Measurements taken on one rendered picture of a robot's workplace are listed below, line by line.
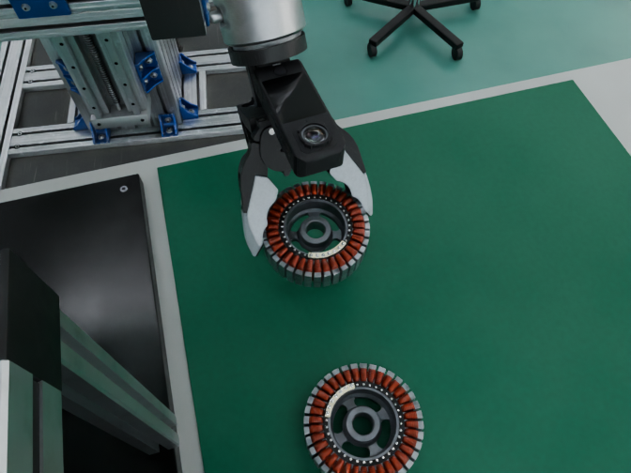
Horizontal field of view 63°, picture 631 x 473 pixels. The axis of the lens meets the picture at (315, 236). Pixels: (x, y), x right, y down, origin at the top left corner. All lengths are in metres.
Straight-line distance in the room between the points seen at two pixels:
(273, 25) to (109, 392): 0.31
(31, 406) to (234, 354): 0.37
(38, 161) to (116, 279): 0.98
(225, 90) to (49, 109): 0.50
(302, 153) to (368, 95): 1.45
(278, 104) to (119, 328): 0.29
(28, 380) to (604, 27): 2.31
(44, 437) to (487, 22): 2.15
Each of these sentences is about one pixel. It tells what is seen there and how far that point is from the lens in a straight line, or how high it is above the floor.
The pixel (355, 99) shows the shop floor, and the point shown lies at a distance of 1.85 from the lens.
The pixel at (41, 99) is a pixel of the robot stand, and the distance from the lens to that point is 1.73.
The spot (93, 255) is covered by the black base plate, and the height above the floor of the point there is 0.77.
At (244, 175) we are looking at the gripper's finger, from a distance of 0.50.
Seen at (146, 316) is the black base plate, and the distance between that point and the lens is 0.59.
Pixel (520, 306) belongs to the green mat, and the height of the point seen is 0.75.
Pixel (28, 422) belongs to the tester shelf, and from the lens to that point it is 0.21.
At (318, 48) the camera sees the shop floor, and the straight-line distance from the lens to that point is 2.03.
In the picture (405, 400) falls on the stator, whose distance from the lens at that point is 0.52.
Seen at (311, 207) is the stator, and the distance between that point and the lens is 0.56.
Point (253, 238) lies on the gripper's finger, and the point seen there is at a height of 0.84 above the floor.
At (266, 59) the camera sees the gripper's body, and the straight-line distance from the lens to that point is 0.47.
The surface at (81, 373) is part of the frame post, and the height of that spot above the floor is 1.01.
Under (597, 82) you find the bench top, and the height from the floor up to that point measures 0.75.
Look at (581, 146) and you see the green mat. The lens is 0.79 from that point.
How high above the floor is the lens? 1.29
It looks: 59 degrees down
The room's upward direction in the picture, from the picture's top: straight up
